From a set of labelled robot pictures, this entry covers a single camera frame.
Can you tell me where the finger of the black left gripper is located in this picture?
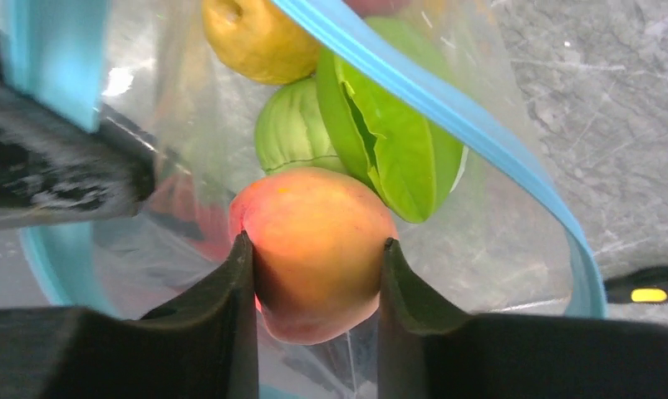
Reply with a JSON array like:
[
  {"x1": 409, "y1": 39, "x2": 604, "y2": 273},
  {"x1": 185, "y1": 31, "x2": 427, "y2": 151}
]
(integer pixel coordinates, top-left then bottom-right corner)
[{"x1": 0, "y1": 63, "x2": 155, "y2": 229}]

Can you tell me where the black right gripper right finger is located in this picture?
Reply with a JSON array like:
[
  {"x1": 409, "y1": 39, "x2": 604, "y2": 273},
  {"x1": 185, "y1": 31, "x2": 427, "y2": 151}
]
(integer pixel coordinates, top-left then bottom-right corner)
[{"x1": 377, "y1": 239, "x2": 668, "y2": 398}]

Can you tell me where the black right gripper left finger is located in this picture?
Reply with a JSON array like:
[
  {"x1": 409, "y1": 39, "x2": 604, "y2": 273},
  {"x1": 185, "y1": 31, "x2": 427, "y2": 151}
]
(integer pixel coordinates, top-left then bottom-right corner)
[{"x1": 0, "y1": 234, "x2": 259, "y2": 398}]

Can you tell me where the peach toy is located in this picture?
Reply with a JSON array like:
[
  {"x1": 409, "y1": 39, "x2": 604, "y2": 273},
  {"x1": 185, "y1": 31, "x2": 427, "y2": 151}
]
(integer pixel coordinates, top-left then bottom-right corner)
[{"x1": 228, "y1": 167, "x2": 397, "y2": 345}]

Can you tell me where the green leaf toy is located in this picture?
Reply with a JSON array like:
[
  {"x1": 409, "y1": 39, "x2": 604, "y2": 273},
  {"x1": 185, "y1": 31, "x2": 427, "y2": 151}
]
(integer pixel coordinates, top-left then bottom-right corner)
[{"x1": 315, "y1": 49, "x2": 465, "y2": 224}]

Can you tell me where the clear zip top bag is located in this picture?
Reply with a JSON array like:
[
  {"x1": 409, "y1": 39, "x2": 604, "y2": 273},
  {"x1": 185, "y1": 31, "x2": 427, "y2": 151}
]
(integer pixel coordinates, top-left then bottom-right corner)
[{"x1": 0, "y1": 0, "x2": 609, "y2": 399}]

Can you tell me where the yellow lemon toy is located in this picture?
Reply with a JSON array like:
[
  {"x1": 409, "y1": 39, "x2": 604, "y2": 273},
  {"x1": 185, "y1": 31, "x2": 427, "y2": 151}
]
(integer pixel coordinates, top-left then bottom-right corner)
[{"x1": 201, "y1": 0, "x2": 321, "y2": 86}]

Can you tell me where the yellow black screwdriver near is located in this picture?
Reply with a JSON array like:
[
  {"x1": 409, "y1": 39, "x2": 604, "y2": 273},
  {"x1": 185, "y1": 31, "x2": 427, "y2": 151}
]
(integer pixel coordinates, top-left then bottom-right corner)
[{"x1": 603, "y1": 265, "x2": 668, "y2": 304}]

